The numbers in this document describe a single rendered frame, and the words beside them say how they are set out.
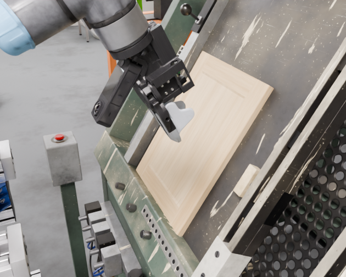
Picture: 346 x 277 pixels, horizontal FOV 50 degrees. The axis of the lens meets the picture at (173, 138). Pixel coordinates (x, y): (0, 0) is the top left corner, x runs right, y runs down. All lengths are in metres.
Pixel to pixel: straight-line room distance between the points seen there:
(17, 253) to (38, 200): 1.89
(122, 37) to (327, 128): 0.48
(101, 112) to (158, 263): 0.60
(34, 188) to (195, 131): 2.00
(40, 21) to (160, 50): 0.18
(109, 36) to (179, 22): 1.02
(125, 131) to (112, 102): 1.03
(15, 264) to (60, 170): 0.67
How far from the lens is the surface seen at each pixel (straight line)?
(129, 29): 0.54
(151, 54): 0.59
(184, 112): 0.64
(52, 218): 2.65
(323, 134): 0.83
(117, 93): 0.58
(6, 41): 0.55
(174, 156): 1.20
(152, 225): 1.14
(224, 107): 1.09
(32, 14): 0.53
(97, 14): 0.54
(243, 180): 0.93
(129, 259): 1.25
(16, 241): 1.00
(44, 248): 2.45
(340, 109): 0.83
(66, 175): 1.57
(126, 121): 1.59
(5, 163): 1.37
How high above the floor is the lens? 1.64
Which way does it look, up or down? 28 degrees down
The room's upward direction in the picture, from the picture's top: straight up
